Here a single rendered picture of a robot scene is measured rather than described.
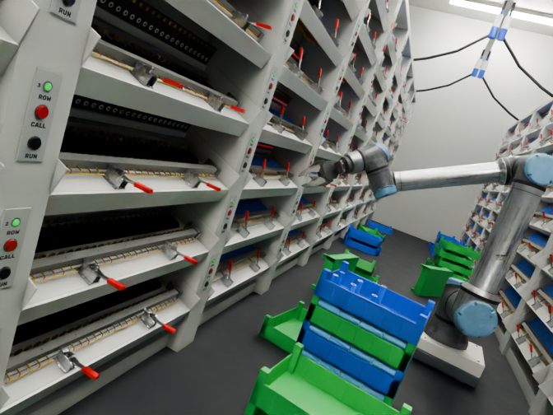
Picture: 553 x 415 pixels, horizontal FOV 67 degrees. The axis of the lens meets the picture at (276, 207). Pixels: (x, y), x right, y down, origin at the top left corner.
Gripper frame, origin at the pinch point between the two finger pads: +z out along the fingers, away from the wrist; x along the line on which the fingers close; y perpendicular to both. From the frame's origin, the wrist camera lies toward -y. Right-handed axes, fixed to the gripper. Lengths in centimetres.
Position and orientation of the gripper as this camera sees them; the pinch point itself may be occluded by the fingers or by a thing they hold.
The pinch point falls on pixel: (304, 179)
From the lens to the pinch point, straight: 160.7
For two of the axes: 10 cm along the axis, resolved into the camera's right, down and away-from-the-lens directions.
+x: -3.3, -9.4, -0.3
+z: -9.1, 3.3, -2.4
